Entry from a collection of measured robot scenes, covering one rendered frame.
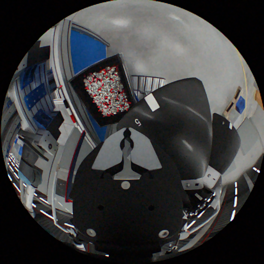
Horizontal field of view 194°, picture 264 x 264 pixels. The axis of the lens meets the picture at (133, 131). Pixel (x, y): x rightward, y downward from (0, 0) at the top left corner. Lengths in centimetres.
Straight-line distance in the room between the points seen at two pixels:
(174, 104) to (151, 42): 107
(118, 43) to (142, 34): 30
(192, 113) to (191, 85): 5
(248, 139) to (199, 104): 734
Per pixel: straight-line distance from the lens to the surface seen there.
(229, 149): 40
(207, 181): 35
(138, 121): 16
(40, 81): 65
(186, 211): 29
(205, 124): 17
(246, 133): 748
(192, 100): 16
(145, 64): 112
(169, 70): 122
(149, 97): 16
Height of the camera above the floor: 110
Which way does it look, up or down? 41 degrees down
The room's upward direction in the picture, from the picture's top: 176 degrees clockwise
